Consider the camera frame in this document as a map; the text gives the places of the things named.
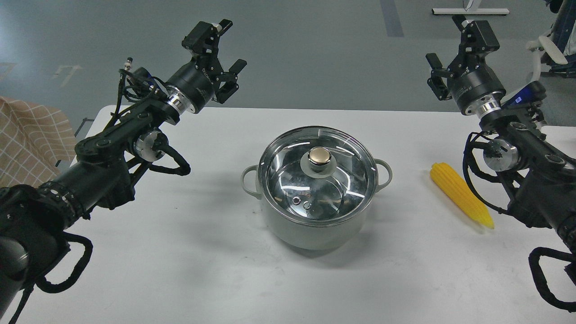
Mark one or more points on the yellow corn cob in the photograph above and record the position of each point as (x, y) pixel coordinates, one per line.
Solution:
(457, 190)

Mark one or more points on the glass pot lid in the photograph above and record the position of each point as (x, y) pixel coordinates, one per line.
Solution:
(317, 174)

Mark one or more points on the pale green steel pot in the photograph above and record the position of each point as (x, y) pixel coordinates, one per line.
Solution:
(317, 236)

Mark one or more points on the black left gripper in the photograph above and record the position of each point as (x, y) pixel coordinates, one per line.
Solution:
(202, 79)

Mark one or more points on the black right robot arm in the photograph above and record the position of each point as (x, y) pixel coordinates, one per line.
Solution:
(538, 178)

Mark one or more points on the white and blue chair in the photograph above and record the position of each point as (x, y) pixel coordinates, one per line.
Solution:
(556, 47)

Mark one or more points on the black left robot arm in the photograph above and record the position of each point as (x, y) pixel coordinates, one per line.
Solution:
(36, 249)

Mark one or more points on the beige checkered cloth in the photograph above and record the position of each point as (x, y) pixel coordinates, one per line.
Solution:
(33, 138)

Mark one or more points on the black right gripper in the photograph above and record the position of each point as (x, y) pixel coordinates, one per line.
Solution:
(468, 77)

